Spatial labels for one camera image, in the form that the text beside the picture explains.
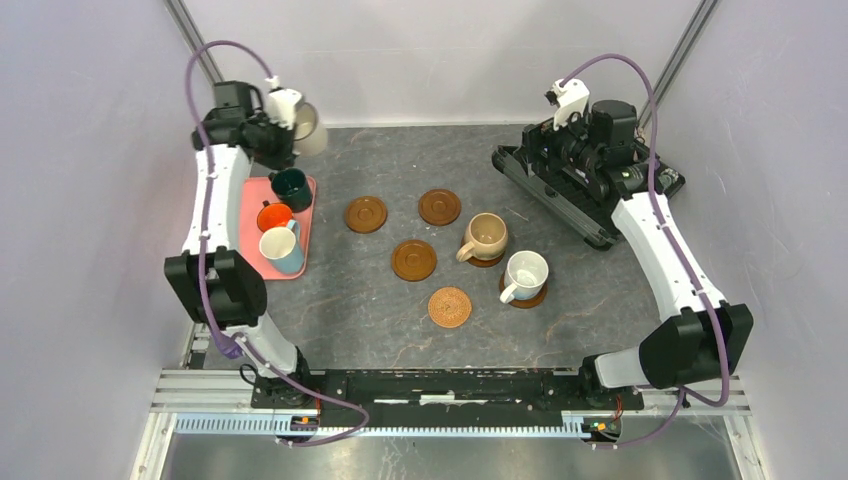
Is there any orange mug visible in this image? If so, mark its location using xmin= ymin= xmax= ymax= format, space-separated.
xmin=256 ymin=201 xmax=293 ymax=232

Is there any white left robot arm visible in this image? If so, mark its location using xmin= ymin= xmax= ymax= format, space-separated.
xmin=163 ymin=76 xmax=320 ymax=408

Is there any dark green mug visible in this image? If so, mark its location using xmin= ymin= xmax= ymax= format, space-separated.
xmin=268 ymin=168 xmax=314 ymax=213

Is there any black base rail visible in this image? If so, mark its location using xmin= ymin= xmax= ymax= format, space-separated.
xmin=251 ymin=368 xmax=645 ymax=429

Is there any woven rattan coaster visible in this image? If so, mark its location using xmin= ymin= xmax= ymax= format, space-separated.
xmin=427 ymin=286 xmax=473 ymax=329

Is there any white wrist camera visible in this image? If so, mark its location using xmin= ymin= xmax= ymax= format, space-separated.
xmin=265 ymin=75 xmax=305 ymax=130
xmin=545 ymin=78 xmax=590 ymax=131

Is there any beige mug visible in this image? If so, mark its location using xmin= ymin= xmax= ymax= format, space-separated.
xmin=455 ymin=212 xmax=508 ymax=262

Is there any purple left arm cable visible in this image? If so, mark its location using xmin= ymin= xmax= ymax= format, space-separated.
xmin=184 ymin=40 xmax=370 ymax=448

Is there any pink tray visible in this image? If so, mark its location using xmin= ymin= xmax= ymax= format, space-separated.
xmin=238 ymin=176 xmax=318 ymax=281

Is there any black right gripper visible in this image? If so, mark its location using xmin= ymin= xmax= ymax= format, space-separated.
xmin=514 ymin=103 xmax=602 ymax=178

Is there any cream mug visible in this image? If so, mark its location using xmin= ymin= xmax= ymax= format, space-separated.
xmin=293 ymin=102 xmax=328 ymax=157

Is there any purple plastic stand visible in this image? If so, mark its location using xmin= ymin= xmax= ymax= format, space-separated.
xmin=212 ymin=335 xmax=244 ymax=359

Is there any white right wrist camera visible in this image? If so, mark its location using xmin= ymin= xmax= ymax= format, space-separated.
xmin=545 ymin=78 xmax=590 ymax=131

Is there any light blue mug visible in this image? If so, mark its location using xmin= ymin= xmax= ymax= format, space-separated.
xmin=259 ymin=219 xmax=306 ymax=275

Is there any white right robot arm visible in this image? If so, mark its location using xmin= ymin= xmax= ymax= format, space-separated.
xmin=503 ymin=95 xmax=753 ymax=408

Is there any black poker chip case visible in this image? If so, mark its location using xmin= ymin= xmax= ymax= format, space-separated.
xmin=492 ymin=124 xmax=649 ymax=251

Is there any brown wooden coaster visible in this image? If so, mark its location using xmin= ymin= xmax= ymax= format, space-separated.
xmin=499 ymin=274 xmax=548 ymax=309
xmin=467 ymin=253 xmax=505 ymax=268
xmin=418 ymin=189 xmax=462 ymax=226
xmin=344 ymin=196 xmax=388 ymax=234
xmin=390 ymin=239 xmax=438 ymax=282

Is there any aluminium frame rail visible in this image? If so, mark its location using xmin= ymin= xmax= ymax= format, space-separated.
xmin=150 ymin=369 xmax=753 ymax=437

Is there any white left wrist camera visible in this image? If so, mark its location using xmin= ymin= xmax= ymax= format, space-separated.
xmin=265 ymin=75 xmax=305 ymax=130

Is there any white mug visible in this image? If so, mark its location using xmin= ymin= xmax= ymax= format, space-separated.
xmin=499 ymin=250 xmax=549 ymax=304

